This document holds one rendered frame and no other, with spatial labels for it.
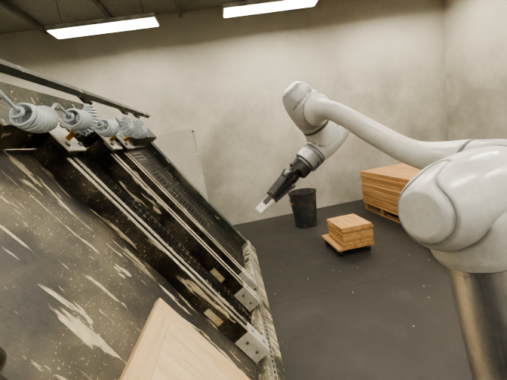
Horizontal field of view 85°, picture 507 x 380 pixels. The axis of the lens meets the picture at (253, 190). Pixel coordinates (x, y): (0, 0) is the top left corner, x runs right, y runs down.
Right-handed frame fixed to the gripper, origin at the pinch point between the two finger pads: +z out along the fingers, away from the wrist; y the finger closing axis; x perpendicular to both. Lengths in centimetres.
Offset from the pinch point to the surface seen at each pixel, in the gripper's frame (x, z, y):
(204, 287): -2.3, 36.9, 6.8
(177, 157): 266, 22, 231
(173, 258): 9.6, 36.1, -2.8
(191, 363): -22, 46, -11
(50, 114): 36, 22, -51
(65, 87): 46, 16, -48
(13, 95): 133, 46, -20
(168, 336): -13.3, 45.3, -15.2
